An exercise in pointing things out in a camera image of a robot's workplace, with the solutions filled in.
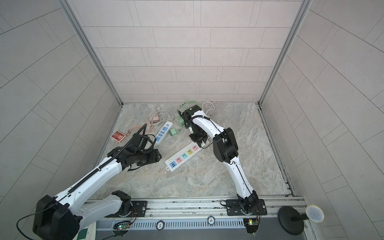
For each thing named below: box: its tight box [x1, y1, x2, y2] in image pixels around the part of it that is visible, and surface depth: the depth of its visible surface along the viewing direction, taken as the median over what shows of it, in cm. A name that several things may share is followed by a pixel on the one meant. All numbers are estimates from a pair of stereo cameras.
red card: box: [110, 130, 126, 143], surface depth 98 cm
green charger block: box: [168, 128, 179, 136], surface depth 99 cm
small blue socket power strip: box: [156, 121, 174, 146], surface depth 101 cm
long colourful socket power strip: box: [164, 142, 202, 173], surface depth 88 cm
